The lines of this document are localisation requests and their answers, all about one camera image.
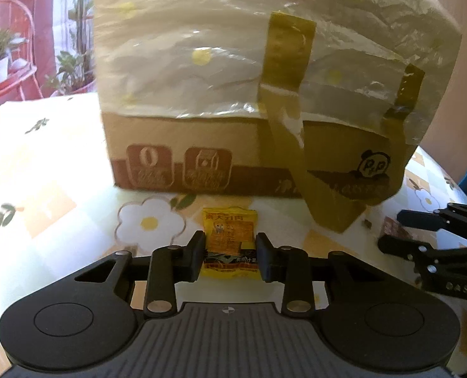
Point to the checkered floral tablecloth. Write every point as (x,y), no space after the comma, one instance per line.
(60,189)

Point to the wooden panel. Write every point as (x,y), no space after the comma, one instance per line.
(460,0)

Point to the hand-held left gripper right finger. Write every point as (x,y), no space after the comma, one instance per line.
(265,258)

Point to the small yellow snack packet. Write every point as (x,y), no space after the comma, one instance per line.
(229,236)

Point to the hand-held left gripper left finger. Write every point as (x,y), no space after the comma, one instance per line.
(196,256)

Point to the cardboard box with plastic liner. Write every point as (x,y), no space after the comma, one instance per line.
(217,106)

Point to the small brown scrap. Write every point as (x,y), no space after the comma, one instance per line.
(367,224)

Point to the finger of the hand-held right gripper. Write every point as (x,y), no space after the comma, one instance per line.
(399,246)
(418,219)

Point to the printed backdrop cloth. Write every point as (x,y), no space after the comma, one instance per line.
(32,39)

